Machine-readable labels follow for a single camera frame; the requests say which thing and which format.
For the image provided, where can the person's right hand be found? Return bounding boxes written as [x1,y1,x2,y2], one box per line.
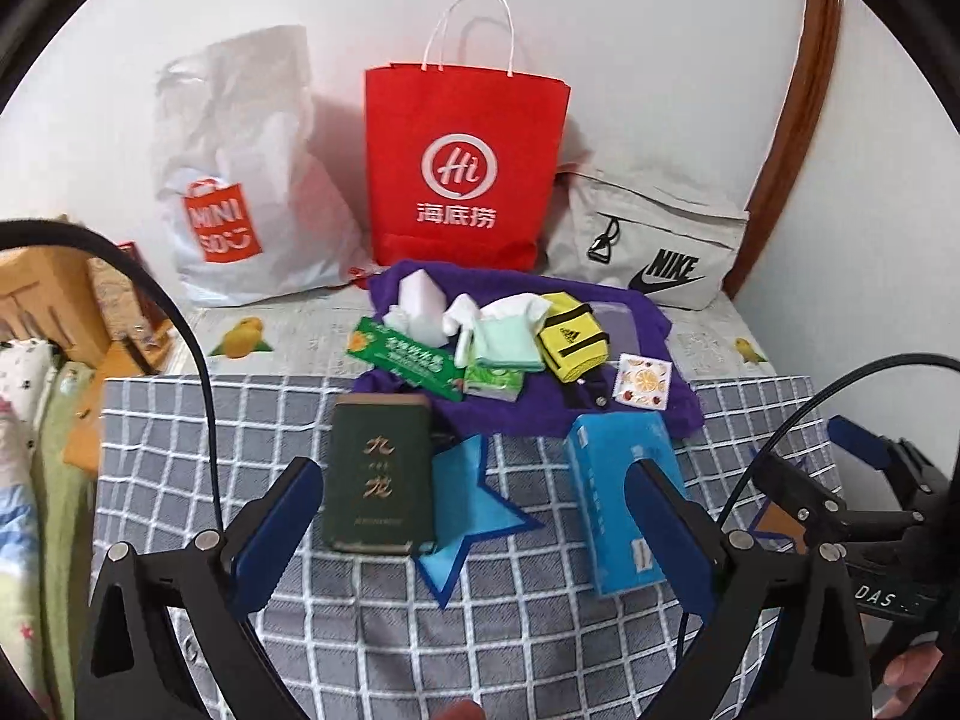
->
[885,645,950,700]

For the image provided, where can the wooden furniture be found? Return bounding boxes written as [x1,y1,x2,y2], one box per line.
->
[0,240,181,481]

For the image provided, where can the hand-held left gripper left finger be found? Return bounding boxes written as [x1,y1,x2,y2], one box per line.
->
[79,456,327,720]

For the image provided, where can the purple towel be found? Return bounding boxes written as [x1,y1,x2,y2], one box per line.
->
[365,261,704,440]

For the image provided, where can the red paper bag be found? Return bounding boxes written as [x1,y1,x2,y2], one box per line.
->
[365,0,571,275]

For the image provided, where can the green wet wipes pack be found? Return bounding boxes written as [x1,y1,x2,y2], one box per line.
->
[345,316,466,400]

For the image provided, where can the white tissue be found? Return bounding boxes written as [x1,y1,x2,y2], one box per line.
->
[384,294,485,361]

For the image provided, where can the orange star marker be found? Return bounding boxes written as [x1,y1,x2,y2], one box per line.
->
[746,442,815,552]

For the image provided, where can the dark green tissue box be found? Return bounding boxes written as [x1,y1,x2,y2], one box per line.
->
[322,392,438,556]

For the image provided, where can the blue tissue pack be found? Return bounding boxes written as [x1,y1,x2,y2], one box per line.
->
[564,412,691,599]

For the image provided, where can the grey checked blanket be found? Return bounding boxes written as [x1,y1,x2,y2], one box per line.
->
[90,373,848,720]

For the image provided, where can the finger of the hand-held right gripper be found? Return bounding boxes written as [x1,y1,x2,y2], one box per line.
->
[750,450,912,541]
[829,418,950,511]

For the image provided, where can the fruit-print bed sheet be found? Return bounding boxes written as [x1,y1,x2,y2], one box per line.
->
[169,289,770,380]

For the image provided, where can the yellow pouch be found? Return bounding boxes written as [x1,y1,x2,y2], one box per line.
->
[536,292,614,383]

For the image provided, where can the wooden picture frame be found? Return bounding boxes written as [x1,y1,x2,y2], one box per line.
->
[90,255,181,372]

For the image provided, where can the fruit-print face mask packet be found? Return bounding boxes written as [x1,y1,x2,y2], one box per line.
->
[589,302,672,412]

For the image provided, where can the black cable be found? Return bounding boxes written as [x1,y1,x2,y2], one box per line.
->
[0,219,226,541]
[679,351,960,646]

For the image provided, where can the white plastic shopping bag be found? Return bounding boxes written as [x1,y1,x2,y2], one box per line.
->
[154,24,368,308]

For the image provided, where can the white sponge block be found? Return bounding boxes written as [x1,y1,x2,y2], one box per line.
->
[397,272,455,350]

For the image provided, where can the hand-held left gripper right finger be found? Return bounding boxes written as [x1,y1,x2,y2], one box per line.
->
[628,457,875,720]

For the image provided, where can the mint green cloth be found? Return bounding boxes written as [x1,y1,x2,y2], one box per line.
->
[452,315,546,374]

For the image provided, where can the wooden door frame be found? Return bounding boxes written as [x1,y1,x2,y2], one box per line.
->
[720,0,841,301]

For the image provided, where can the small pale green wipes pack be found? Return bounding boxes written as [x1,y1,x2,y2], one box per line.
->
[463,361,524,400]

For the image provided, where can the blue star marker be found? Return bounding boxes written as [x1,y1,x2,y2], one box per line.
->
[416,431,547,610]

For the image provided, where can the grey waist bag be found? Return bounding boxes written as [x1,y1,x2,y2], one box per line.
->
[544,165,751,312]

